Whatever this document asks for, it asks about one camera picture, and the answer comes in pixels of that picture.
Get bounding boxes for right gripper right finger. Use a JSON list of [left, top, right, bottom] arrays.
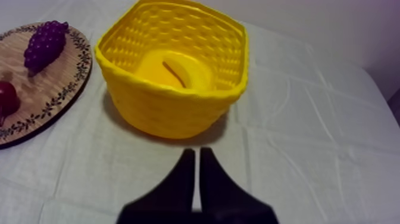
[[199, 147, 280, 224]]

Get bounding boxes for yellow toy banana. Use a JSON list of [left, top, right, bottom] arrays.
[[135, 48, 215, 91]]

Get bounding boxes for round wooden board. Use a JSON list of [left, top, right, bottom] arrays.
[[0, 21, 93, 150]]

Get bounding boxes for purple toy grapes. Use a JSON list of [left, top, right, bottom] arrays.
[[23, 20, 70, 77]]

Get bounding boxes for yellow plastic basket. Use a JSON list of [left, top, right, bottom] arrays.
[[94, 0, 250, 140]]

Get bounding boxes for small red fruit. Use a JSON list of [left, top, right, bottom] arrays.
[[0, 80, 21, 126]]

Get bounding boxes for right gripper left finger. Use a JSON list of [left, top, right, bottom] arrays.
[[116, 148, 196, 224]]

